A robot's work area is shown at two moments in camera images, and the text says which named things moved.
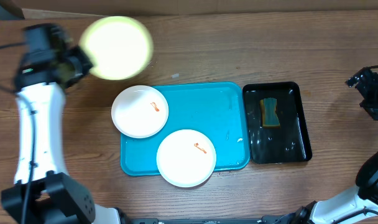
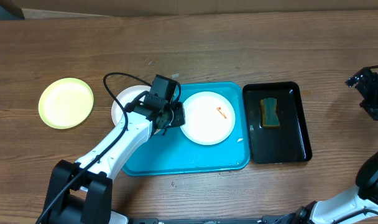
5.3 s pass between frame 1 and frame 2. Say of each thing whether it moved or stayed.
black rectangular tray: stayed
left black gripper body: moved
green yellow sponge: stayed
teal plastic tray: stayed
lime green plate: moved
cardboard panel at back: stayed
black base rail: stayed
